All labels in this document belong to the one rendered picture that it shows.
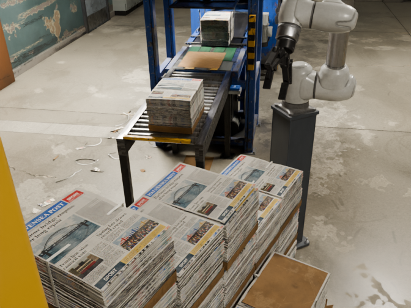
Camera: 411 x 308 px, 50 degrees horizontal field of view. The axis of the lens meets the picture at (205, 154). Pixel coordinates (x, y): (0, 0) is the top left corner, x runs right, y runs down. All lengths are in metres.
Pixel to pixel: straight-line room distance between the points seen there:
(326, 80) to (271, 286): 1.14
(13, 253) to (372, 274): 2.68
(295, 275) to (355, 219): 1.47
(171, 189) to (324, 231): 1.76
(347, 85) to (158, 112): 1.12
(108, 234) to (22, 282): 0.64
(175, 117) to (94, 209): 1.48
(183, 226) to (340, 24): 0.94
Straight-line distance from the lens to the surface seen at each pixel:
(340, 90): 2.53
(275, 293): 2.01
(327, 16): 1.78
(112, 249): 1.20
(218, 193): 1.75
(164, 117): 2.76
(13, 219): 0.57
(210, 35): 4.59
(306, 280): 2.08
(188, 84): 2.93
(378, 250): 3.27
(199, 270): 1.52
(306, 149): 2.75
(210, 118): 2.99
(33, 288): 0.64
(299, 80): 2.53
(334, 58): 2.47
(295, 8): 1.79
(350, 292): 2.93
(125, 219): 1.29
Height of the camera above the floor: 2.07
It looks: 30 degrees down
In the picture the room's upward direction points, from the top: 1 degrees counter-clockwise
